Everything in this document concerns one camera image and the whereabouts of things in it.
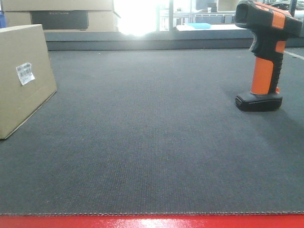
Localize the dark raised conveyor rail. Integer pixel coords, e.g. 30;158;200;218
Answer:
43;29;304;51

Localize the dark grey fabric mat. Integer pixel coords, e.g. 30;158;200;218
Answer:
0;48;304;215

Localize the large brown cardboard box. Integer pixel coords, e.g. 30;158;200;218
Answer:
0;0;121;32

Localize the small brown cardboard package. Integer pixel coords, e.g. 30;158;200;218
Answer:
0;24;57;140

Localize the orange black barcode scanner gun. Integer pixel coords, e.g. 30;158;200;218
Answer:
235;0;302;112

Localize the light blue foam pad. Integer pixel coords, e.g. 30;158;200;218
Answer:
184;23;212;29

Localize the white barcode label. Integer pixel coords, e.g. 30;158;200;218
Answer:
16;62;35;86

